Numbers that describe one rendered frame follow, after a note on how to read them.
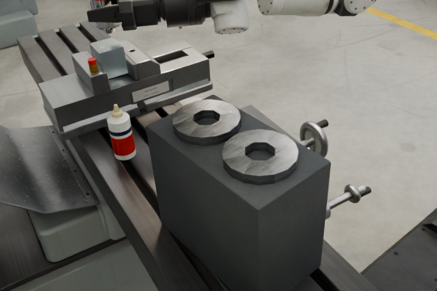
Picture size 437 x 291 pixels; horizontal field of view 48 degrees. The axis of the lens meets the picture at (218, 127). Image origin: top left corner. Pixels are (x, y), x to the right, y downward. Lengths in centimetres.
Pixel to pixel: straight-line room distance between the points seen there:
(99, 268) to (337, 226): 122
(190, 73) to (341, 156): 147
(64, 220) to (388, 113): 210
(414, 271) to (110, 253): 66
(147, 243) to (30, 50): 81
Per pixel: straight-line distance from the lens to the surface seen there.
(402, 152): 251
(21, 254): 109
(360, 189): 146
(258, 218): 53
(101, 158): 93
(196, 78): 108
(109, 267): 108
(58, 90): 104
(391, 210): 218
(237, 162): 56
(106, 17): 93
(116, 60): 101
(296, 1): 98
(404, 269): 119
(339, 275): 71
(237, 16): 91
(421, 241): 126
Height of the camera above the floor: 148
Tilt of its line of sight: 35 degrees down
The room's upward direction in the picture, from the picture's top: 4 degrees counter-clockwise
